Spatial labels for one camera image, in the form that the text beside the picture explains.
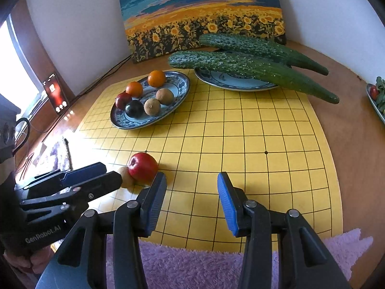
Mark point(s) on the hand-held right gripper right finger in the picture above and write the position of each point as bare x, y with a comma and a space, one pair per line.
228, 204

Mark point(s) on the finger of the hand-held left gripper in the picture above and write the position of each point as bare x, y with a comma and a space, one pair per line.
103, 183
87, 169

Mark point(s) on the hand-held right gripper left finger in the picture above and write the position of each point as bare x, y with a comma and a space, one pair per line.
153, 204

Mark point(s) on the brown kiwi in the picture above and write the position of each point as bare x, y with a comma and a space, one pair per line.
165, 96
124, 177
152, 107

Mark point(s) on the large red apple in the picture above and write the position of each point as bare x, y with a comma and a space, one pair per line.
143, 167

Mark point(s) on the dark purple plum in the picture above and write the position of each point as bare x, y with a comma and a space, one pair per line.
134, 109

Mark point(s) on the small dark red apple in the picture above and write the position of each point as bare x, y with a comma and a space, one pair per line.
122, 100

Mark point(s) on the orange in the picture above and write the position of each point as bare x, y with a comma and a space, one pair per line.
156, 78
134, 89

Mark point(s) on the large blue patterned plate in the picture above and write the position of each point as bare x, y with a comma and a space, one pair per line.
177, 90

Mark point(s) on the person's left hand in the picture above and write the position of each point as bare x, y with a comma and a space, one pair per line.
27, 263

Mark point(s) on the yellow grid game board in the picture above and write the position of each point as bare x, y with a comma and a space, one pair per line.
240, 141

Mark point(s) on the purple fluffy towel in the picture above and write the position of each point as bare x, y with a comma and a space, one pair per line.
195, 265

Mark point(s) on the smartphone with red screen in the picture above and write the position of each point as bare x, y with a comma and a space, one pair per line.
55, 93

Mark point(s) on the blue rimmed cucumber plate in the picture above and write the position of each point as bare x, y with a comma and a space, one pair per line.
231, 82

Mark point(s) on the bright window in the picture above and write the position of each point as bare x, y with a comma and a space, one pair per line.
15, 66

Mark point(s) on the green cucumber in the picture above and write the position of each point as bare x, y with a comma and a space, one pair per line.
240, 42
240, 66

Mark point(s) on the small salad plate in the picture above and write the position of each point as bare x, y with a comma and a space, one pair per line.
373, 104

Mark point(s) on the green leafy salad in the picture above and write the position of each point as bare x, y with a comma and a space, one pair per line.
380, 91

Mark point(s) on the sunflower field painting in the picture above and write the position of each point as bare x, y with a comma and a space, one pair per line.
195, 6

